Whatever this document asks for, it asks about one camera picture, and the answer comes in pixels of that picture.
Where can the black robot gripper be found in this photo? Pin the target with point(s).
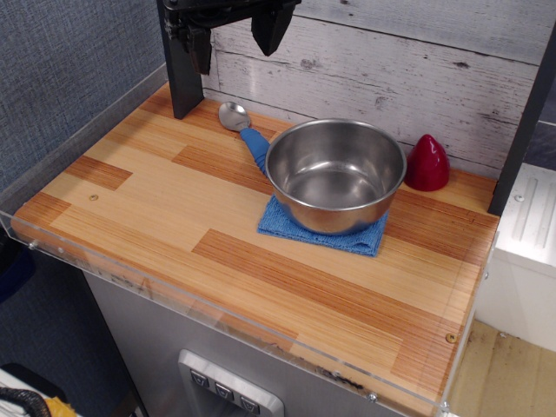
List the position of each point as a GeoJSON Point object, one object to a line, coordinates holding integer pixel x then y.
{"type": "Point", "coordinates": [269, 22]}

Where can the blue handled metal spoon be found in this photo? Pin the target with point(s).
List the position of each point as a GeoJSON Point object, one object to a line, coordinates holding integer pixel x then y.
{"type": "Point", "coordinates": [234, 117]}

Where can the stainless steel bowl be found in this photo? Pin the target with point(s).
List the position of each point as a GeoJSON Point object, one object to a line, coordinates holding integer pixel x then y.
{"type": "Point", "coordinates": [335, 176]}

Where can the red cone shaped object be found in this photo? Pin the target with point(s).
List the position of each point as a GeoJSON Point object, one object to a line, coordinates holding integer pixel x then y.
{"type": "Point", "coordinates": [428, 167]}

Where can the blue folded cloth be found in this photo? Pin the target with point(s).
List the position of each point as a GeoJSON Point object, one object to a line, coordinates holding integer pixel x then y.
{"type": "Point", "coordinates": [276, 223]}

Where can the clear acrylic table guard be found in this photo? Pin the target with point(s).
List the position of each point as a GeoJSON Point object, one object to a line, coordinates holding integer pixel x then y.
{"type": "Point", "coordinates": [162, 217]}

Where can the stainless steel cabinet front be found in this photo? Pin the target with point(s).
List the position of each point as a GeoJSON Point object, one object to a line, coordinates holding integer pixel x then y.
{"type": "Point", "coordinates": [330, 368]}

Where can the silver control panel with buttons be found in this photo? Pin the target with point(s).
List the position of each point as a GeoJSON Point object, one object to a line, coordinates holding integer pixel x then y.
{"type": "Point", "coordinates": [228, 386]}

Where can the white ribbed side unit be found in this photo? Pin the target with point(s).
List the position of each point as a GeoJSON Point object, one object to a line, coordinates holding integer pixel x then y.
{"type": "Point", "coordinates": [517, 295]}

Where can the yellow object bottom left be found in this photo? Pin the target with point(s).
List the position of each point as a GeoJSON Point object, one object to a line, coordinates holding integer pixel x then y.
{"type": "Point", "coordinates": [58, 408]}

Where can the dark left vertical post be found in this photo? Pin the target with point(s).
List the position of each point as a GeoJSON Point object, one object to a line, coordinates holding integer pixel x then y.
{"type": "Point", "coordinates": [184, 83]}

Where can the dark vertical post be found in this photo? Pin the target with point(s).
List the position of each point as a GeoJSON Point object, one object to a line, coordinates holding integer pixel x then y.
{"type": "Point", "coordinates": [526, 127]}
{"type": "Point", "coordinates": [184, 83]}

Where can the dark right vertical post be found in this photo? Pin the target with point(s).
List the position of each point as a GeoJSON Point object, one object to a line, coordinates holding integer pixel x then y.
{"type": "Point", "coordinates": [526, 127]}

